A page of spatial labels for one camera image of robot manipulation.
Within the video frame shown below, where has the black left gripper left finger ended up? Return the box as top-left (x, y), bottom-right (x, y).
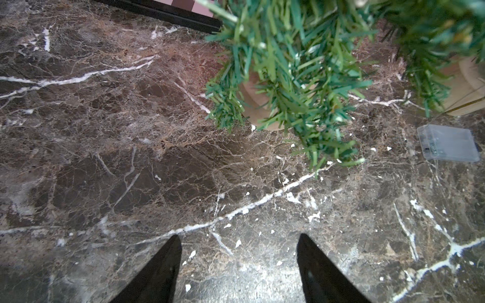
top-left (111, 235), bottom-right (182, 303)

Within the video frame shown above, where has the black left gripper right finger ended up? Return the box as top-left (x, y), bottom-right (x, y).
top-left (296, 234), bottom-right (370, 303)

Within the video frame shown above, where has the large green christmas tree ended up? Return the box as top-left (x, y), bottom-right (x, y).
top-left (202, 1), bottom-right (375, 170)

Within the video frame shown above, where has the small green christmas tree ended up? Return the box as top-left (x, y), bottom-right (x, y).
top-left (369, 1), bottom-right (484, 116)

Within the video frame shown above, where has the clear plastic box right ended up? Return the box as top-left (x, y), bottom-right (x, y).
top-left (417, 124), bottom-right (480, 162)

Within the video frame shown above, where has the brown checkered chess board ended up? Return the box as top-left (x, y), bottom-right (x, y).
top-left (99, 0), bottom-right (222, 34)

